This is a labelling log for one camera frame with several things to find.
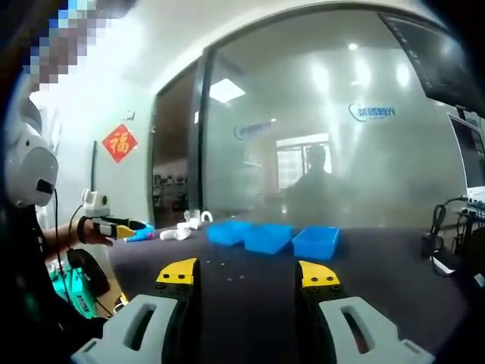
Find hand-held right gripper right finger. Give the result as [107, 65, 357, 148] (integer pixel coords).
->
[295, 259, 437, 364]

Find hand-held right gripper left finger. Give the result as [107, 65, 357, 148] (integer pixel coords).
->
[70, 256, 202, 364]

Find blue plastic bin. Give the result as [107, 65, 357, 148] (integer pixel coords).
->
[291, 226, 341, 262]
[206, 220, 255, 246]
[244, 223, 295, 255]

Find screws nuts and washers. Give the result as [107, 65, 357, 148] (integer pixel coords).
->
[204, 259, 246, 282]

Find person's left hand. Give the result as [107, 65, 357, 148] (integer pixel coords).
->
[83, 218, 114, 247]

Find blue and white tissue pack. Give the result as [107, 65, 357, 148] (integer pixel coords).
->
[127, 223, 156, 243]

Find black bag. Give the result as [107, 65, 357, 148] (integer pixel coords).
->
[67, 248, 111, 301]

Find white chest-worn device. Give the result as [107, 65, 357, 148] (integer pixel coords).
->
[7, 98, 60, 208]

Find green plastic crate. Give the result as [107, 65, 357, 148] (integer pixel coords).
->
[51, 265, 94, 315]

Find white shelf rack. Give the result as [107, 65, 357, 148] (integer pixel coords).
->
[36, 108, 64, 152]

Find operator with white headset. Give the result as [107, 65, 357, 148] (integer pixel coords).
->
[0, 204, 111, 364]

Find square ceiling light panel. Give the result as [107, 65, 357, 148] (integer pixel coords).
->
[208, 78, 246, 103]

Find white-framed display screen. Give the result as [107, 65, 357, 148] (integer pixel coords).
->
[448, 112, 485, 190]

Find large black monitor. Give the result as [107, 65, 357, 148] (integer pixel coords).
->
[377, 11, 485, 115]

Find black wrist strap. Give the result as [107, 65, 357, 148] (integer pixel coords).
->
[77, 215, 90, 246]

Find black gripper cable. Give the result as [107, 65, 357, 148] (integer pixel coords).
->
[67, 204, 85, 251]

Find black chest device cable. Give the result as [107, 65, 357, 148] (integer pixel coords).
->
[52, 187, 75, 304]

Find red diamond wall decoration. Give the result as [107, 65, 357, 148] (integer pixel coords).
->
[101, 123, 139, 164]

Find dark door frame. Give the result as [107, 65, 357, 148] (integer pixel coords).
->
[187, 49, 217, 223]

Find black cable bundle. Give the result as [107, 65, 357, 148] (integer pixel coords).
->
[422, 195, 471, 266]

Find desk electronics with cables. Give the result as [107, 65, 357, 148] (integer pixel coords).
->
[458, 195, 485, 221]

